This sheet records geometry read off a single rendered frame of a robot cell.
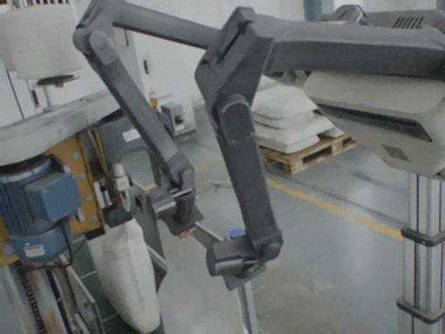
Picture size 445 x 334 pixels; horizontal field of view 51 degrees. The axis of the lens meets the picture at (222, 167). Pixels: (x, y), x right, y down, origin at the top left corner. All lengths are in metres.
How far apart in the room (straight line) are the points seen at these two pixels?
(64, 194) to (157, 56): 4.18
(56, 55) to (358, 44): 0.74
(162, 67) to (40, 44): 4.17
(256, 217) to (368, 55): 0.33
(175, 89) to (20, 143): 4.30
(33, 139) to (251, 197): 0.59
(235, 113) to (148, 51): 4.65
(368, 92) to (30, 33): 0.77
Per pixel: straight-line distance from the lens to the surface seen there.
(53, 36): 1.17
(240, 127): 0.60
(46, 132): 1.20
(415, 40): 0.72
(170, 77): 5.34
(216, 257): 0.91
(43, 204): 1.15
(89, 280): 2.52
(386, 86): 1.07
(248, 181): 0.74
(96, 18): 1.02
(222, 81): 0.57
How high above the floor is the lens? 1.68
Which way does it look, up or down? 22 degrees down
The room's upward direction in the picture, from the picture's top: 9 degrees counter-clockwise
